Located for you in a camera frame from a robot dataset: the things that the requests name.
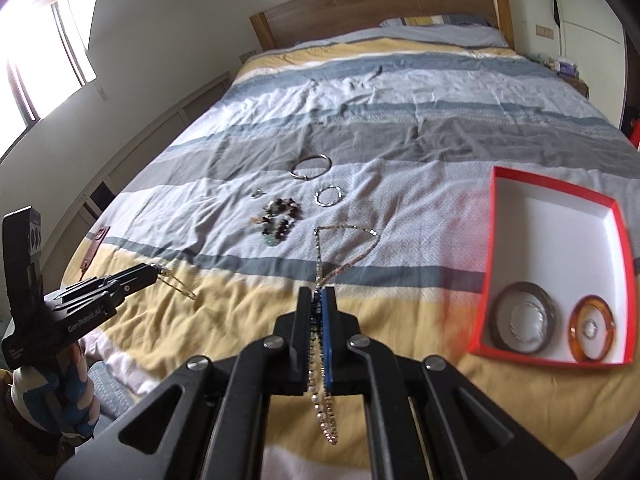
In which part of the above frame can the thin gold chain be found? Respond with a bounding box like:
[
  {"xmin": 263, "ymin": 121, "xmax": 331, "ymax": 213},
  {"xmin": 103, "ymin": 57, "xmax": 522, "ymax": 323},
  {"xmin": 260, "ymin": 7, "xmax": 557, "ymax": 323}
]
[{"xmin": 157, "ymin": 266, "xmax": 198, "ymax": 302}]

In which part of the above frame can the long pearl bead necklace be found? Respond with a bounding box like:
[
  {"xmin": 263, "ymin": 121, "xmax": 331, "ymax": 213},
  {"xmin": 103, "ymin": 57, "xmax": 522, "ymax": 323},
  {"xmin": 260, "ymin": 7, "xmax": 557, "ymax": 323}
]
[{"xmin": 305, "ymin": 224, "xmax": 381, "ymax": 447}]

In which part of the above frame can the twisted silver bracelet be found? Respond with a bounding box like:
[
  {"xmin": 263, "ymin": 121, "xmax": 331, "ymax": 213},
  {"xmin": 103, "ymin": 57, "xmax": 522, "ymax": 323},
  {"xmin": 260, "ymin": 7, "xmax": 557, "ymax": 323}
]
[{"xmin": 314, "ymin": 184, "xmax": 344, "ymax": 208}]

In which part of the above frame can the large silver hoop bangle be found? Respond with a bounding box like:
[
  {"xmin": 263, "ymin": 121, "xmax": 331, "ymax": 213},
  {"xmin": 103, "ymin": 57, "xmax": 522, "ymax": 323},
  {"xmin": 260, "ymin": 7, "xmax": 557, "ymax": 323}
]
[{"xmin": 288, "ymin": 154, "xmax": 333, "ymax": 181}]

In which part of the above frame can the red jewelry box white inside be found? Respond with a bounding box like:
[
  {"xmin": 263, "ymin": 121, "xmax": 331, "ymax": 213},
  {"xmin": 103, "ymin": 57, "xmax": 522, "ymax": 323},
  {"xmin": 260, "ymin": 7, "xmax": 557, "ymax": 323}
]
[{"xmin": 469, "ymin": 167, "xmax": 638, "ymax": 368}]

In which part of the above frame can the left hand in patterned glove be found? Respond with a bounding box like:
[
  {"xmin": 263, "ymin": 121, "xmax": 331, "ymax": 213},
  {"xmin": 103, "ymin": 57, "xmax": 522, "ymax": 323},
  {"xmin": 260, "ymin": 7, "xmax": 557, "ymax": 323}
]
[{"xmin": 10, "ymin": 342, "xmax": 100, "ymax": 443}]

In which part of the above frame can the dark grey bangle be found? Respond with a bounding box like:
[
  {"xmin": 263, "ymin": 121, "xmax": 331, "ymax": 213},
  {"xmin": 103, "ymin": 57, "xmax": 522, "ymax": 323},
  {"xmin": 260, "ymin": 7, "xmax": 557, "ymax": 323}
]
[{"xmin": 488, "ymin": 282, "xmax": 556, "ymax": 356}]

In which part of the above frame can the striped bed duvet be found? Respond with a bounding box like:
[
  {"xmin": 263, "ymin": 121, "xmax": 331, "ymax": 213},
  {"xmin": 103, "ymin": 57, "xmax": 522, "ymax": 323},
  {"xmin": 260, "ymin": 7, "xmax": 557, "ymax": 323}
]
[{"xmin": 64, "ymin": 25, "xmax": 639, "ymax": 479}]

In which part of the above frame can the window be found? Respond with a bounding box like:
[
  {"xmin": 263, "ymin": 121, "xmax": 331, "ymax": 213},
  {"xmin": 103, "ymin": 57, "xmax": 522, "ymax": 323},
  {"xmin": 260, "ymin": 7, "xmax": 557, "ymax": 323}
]
[{"xmin": 1, "ymin": 0, "xmax": 96, "ymax": 156}]

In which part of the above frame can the amber orange bangle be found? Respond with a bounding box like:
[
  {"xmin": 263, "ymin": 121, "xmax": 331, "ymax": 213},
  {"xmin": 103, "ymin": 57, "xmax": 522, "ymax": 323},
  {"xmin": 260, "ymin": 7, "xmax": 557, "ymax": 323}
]
[{"xmin": 567, "ymin": 295, "xmax": 616, "ymax": 363}]

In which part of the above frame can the wooden headboard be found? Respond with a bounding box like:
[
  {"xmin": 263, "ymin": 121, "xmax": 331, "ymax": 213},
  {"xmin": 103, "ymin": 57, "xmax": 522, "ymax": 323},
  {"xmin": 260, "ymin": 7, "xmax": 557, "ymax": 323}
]
[{"xmin": 250, "ymin": 0, "xmax": 515, "ymax": 51}]

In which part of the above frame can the striped pillow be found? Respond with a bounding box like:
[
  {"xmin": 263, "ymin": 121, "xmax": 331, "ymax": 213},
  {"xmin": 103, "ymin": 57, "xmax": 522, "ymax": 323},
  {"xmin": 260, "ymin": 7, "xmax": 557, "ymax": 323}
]
[{"xmin": 378, "ymin": 14, "xmax": 492, "ymax": 27}]

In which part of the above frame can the wooden nightstand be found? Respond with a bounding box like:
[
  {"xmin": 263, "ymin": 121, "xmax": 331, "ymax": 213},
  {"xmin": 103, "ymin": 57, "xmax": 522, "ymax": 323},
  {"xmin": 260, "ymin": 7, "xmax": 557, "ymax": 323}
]
[{"xmin": 544, "ymin": 58, "xmax": 589, "ymax": 99}]

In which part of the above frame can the purple tissue box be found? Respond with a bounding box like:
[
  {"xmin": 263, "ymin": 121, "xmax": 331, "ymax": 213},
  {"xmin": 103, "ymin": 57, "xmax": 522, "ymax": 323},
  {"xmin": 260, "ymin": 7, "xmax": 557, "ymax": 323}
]
[{"xmin": 555, "ymin": 60, "xmax": 579, "ymax": 77}]

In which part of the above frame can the white wardrobe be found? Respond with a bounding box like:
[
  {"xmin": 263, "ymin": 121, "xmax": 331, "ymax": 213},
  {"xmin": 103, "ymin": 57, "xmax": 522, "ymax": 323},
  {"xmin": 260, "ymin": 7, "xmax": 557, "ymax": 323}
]
[{"xmin": 556, "ymin": 0, "xmax": 627, "ymax": 127}]

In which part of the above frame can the low white wall cabinet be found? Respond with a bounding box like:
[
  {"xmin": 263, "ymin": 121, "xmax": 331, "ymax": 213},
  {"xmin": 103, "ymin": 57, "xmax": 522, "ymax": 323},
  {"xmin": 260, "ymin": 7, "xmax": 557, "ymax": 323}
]
[{"xmin": 41, "ymin": 73, "xmax": 232, "ymax": 289}]

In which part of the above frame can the dark beaded charm bracelet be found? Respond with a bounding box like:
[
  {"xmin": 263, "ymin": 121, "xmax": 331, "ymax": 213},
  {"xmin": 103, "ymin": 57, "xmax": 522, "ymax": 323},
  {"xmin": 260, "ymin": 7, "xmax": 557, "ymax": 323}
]
[{"xmin": 250, "ymin": 197, "xmax": 305, "ymax": 247}]

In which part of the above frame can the wall switch plate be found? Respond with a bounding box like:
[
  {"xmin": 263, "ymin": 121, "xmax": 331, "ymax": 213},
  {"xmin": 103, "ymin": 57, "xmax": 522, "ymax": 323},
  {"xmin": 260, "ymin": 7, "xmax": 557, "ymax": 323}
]
[{"xmin": 535, "ymin": 25, "xmax": 554, "ymax": 39}]

